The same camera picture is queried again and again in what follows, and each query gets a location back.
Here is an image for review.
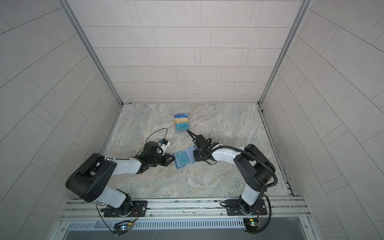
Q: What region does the left aluminium corner post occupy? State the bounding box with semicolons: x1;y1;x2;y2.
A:
58;0;124;107

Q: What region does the blue-grey card holder wallet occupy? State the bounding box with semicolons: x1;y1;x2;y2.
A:
183;146;197;165

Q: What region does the thin black camera cable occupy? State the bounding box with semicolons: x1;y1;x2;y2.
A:
136;127;169;157

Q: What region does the circuit board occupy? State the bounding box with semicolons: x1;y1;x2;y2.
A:
113;221;133;236
243;219;261;234

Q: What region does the aluminium corner post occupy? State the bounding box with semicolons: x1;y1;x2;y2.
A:
259;0;312;107
58;0;124;107

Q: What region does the right aluminium corner post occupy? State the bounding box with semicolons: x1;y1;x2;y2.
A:
259;0;312;107

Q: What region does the teal VIP card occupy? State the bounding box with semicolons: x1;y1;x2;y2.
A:
176;124;190;132

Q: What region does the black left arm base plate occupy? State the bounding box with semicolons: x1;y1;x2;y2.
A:
101;201;148;218

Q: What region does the right circuit board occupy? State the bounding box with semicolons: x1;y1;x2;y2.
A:
243;219;261;234

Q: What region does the teal chip card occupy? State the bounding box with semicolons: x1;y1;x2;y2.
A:
174;151;189;169

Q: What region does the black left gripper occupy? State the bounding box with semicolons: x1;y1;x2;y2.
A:
148;153;177;168

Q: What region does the left circuit board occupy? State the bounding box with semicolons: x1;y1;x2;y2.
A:
113;221;133;236

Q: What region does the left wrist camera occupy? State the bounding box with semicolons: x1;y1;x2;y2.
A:
159;139;171;155

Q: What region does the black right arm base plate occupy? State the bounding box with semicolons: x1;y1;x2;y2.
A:
220;198;267;216

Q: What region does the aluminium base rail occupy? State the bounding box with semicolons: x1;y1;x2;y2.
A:
59;196;311;221

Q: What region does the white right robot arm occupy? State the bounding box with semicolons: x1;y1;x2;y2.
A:
190;133;278;215

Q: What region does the dark blue VIP card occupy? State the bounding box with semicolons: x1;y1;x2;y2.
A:
175;113;189;119

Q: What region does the white vent grille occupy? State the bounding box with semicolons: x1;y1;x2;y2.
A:
68;218;245;231

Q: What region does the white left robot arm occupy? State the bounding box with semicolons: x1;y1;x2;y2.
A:
65;139;175;208

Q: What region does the gold VIP card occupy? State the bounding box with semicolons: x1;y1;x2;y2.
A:
175;118;189;124

